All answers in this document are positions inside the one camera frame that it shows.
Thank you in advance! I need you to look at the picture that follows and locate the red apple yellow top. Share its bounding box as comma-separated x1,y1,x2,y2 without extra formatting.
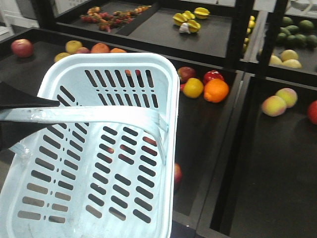
174,163,183,191

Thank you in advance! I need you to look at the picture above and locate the red bell pepper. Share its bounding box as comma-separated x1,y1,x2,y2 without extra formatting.
203,70,225,85

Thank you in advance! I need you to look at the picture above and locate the white garlic bulb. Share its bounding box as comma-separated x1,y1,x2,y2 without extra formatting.
178,22,191,34

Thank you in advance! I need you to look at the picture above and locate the pale peach fruit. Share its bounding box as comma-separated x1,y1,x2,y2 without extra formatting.
261,95,287,117
275,88,298,108

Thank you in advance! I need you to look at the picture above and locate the cherry tomato vine cluster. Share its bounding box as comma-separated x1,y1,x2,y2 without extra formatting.
80,5,152,32

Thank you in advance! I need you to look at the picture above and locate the yellow starfruit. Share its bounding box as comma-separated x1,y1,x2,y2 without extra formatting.
194,7,210,19

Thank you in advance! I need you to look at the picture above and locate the red green apple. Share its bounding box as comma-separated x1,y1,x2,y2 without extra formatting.
177,66,197,84

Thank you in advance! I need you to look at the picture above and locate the small red apple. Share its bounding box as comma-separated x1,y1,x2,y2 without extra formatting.
75,47,90,54

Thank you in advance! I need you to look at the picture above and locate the light blue plastic basket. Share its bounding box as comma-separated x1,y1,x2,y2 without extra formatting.
0,53,179,238

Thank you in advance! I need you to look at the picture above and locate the orange fruit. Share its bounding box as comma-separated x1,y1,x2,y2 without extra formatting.
110,48,126,53
204,79,229,103
90,43,110,54

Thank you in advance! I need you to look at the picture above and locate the black produce stand frame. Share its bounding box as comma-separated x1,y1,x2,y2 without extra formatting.
0,0,317,238

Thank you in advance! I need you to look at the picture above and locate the bright red apple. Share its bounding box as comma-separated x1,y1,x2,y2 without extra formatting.
307,100,317,125

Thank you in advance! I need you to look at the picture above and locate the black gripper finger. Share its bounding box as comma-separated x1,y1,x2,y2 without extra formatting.
0,121,53,151
0,82,60,109

